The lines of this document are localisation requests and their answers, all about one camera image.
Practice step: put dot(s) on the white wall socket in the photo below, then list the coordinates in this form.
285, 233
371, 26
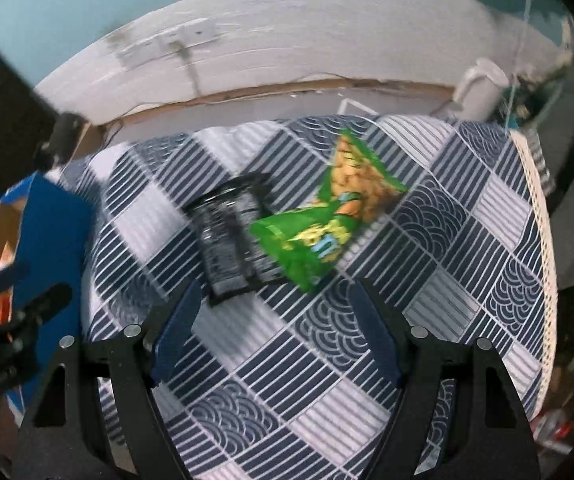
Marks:
142, 51
197, 31

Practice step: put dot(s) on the blue cardboard box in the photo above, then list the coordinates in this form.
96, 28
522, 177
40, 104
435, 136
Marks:
57, 240

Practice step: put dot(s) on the blue white checked blanket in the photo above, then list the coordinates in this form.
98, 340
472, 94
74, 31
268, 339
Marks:
342, 360

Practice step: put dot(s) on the orange snack packet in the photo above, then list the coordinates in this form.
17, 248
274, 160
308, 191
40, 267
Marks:
2, 265

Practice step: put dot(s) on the white pipe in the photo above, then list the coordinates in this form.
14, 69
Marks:
354, 106

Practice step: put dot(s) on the large dark chair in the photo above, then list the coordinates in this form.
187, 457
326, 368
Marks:
2, 110

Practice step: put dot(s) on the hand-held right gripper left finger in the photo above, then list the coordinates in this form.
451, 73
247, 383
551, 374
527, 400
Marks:
174, 335

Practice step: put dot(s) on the white kettle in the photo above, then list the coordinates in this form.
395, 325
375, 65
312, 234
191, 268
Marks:
482, 87

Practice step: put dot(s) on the black device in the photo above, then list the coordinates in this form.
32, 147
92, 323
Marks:
62, 140

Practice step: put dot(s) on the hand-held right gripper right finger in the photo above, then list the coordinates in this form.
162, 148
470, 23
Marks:
379, 335

